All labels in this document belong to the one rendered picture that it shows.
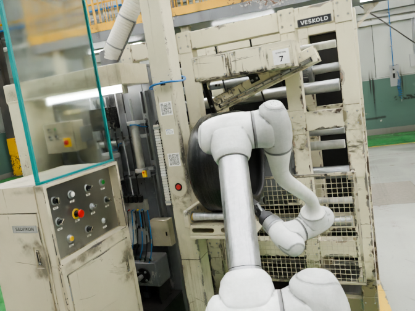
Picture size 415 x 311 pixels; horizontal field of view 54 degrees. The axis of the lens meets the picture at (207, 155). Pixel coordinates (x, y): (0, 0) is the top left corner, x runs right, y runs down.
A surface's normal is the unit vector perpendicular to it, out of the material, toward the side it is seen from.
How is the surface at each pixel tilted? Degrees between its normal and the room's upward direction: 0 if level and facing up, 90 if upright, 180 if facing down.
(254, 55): 90
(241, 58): 90
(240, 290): 51
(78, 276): 90
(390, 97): 90
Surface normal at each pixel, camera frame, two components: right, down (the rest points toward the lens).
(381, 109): -0.24, 0.17
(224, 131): -0.25, -0.34
